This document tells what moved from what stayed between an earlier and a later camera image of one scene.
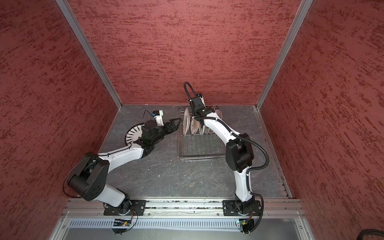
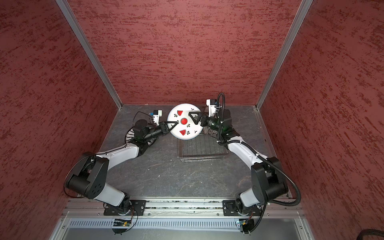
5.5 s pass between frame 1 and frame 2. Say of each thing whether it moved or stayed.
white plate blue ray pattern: stayed
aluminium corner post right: stayed
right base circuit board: stayed
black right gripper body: moved
